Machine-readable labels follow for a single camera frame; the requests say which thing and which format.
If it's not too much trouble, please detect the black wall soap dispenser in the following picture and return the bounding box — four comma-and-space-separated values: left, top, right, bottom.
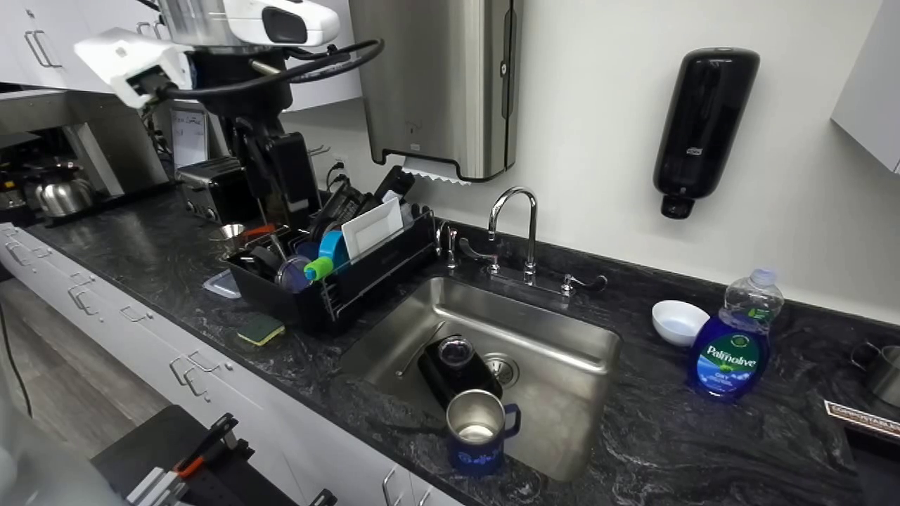
652, 47, 759, 219

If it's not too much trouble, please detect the white upper cabinet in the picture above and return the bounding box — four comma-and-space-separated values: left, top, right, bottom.
833, 0, 900, 174

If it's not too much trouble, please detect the green yellow sponge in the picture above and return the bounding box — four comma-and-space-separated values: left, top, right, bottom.
237, 312, 285, 349

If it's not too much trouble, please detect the black dish drying rack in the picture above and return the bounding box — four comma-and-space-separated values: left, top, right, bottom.
227, 167, 437, 335

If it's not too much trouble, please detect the blue dish soap bottle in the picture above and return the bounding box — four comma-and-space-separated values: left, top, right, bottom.
693, 269, 786, 403

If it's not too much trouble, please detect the small white bowl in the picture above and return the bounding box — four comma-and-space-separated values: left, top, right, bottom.
651, 299, 708, 345

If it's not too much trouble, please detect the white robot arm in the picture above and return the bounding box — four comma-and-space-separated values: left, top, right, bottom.
73, 0, 385, 227

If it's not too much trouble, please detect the steel paper towel dispenser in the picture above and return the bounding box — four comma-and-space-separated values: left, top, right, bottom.
350, 0, 523, 182

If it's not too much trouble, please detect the dark blue steel mug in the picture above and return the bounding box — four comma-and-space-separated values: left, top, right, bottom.
445, 387, 523, 475

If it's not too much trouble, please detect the stainless steel sink basin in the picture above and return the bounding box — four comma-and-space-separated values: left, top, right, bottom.
340, 276, 618, 482

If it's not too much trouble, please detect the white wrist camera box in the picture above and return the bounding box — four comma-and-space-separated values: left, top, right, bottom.
73, 29, 195, 109

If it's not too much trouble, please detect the steel kettle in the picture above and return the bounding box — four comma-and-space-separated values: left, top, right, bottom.
33, 158, 92, 219

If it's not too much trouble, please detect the sink drain strainer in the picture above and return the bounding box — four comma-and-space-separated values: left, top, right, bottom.
485, 352, 521, 385

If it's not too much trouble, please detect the chrome sink faucet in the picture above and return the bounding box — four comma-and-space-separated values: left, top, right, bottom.
485, 185, 544, 283

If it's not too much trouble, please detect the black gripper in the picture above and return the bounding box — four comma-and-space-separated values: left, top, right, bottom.
226, 89, 322, 227

